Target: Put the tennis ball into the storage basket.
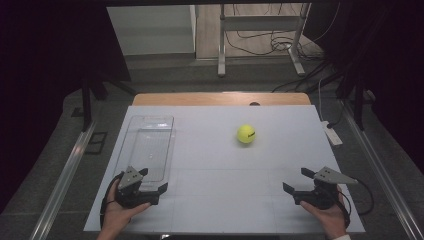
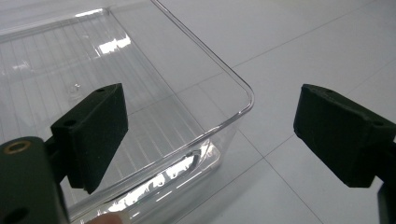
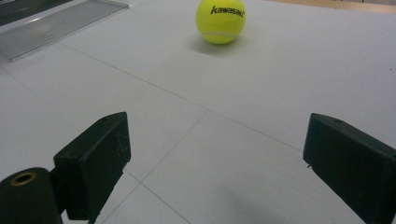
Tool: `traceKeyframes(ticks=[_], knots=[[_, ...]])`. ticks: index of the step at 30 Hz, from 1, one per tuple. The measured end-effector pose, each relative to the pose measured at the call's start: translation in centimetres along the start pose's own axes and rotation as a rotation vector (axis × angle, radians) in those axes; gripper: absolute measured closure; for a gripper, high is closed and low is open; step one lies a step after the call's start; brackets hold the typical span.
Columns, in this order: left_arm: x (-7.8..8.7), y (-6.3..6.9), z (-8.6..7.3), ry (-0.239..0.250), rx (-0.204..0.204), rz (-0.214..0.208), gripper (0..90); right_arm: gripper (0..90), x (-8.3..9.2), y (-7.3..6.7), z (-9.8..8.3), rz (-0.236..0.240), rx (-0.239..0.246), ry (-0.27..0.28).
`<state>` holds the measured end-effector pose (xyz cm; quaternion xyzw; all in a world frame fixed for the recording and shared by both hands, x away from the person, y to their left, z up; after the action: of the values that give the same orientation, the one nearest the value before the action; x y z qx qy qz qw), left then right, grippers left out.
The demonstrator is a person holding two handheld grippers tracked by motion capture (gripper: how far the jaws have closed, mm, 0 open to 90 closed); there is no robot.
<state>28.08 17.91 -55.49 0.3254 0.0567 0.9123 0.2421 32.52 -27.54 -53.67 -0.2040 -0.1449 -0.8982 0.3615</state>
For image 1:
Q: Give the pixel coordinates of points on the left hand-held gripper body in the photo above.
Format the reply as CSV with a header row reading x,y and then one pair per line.
x,y
128,195

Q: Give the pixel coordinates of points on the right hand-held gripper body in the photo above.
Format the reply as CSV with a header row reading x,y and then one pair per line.
x,y
321,196

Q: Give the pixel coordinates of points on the clear plastic container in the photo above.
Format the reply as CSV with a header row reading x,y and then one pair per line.
x,y
151,150

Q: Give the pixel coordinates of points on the yellow tennis ball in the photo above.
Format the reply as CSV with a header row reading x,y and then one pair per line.
x,y
246,134

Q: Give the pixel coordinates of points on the person's left hand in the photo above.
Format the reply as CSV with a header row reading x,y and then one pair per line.
x,y
118,216

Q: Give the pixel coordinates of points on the person's right hand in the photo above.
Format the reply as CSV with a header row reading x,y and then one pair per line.
x,y
331,220

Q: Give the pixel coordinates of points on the white power strip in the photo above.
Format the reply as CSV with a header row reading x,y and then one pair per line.
x,y
332,135

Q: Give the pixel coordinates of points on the white table board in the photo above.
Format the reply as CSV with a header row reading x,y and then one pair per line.
x,y
216,186

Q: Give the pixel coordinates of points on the black metal stand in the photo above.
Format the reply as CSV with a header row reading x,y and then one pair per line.
x,y
87,103
359,103

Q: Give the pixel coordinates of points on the white cabinet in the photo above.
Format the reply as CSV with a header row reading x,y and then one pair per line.
x,y
150,30

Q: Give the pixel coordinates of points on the black floor bracket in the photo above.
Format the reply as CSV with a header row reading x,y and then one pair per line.
x,y
96,143

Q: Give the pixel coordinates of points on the metal floor rail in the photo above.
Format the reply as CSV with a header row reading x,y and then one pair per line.
x,y
65,180
383,173

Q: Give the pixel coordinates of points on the white desk frame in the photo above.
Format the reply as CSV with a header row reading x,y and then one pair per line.
x,y
263,23

